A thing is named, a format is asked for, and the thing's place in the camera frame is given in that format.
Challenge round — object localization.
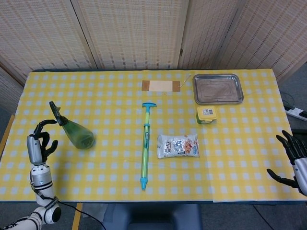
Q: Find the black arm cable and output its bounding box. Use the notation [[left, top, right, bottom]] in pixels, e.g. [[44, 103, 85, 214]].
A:
[[55, 200, 106, 230]]

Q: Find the woven folding screen panel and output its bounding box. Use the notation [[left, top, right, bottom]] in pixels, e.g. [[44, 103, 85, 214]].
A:
[[71, 0, 190, 70], [0, 62, 26, 113], [0, 0, 98, 80], [178, 0, 247, 70], [215, 0, 307, 80]]

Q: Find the cotton swab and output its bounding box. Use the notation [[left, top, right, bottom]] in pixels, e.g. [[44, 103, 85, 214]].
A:
[[179, 74, 192, 87]]

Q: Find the green blue toy water pump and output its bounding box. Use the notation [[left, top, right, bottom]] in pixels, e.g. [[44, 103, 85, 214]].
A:
[[140, 102, 156, 191]]

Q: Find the white snack bag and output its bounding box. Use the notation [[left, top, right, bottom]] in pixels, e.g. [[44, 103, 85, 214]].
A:
[[157, 133, 200, 159]]

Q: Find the green tub with yellow lid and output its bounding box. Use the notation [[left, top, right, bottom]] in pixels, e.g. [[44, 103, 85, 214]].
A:
[[196, 105, 218, 125]]

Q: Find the white power strip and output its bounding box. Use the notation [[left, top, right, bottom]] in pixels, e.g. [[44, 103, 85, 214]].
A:
[[284, 106, 307, 122]]

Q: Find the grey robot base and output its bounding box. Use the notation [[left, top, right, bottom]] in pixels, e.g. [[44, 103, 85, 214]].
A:
[[103, 203, 203, 230]]

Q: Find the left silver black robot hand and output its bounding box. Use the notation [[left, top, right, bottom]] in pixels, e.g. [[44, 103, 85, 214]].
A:
[[26, 119, 59, 166]]

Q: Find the yellow white checkered tablecloth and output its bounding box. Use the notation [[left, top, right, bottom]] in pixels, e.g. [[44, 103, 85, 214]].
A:
[[0, 69, 307, 204]]

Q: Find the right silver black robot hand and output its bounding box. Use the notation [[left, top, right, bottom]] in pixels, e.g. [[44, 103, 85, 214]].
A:
[[266, 130, 307, 196]]

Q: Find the beige card with brown tape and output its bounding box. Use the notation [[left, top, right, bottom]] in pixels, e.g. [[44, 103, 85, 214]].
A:
[[141, 80, 181, 92]]

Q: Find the green plastic spray bottle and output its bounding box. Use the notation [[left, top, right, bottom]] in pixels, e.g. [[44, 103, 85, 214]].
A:
[[49, 101, 96, 150]]

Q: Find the stainless steel tray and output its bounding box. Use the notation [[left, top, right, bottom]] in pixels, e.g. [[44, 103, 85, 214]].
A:
[[192, 73, 245, 105]]

